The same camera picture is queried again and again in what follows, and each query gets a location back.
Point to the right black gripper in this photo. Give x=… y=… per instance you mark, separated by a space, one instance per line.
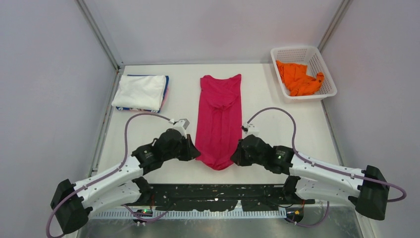
x=238 y=157

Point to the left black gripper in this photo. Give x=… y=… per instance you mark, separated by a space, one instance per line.
x=191 y=151

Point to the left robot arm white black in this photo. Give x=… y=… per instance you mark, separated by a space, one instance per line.
x=73 y=204

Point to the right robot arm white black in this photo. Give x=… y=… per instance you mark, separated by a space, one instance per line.
x=309 y=178

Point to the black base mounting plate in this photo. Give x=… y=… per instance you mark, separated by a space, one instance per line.
x=218 y=197

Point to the folded white t shirt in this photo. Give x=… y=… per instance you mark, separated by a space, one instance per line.
x=141 y=90

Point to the orange t shirt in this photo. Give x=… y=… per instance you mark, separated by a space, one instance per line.
x=297 y=82

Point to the white plastic basket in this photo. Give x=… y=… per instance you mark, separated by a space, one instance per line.
x=310 y=57

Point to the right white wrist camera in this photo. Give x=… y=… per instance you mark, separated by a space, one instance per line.
x=250 y=129

